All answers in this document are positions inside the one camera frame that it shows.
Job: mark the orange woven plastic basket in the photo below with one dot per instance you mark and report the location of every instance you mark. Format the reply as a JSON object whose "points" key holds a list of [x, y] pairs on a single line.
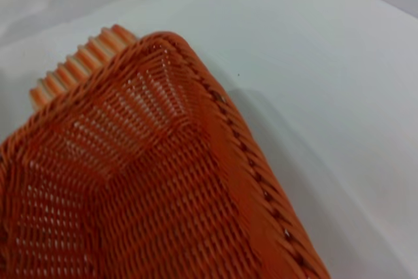
{"points": [[156, 194]]}

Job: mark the orange cream striped bread roll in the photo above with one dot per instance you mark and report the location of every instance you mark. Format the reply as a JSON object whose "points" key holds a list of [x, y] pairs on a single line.
{"points": [[83, 60]]}

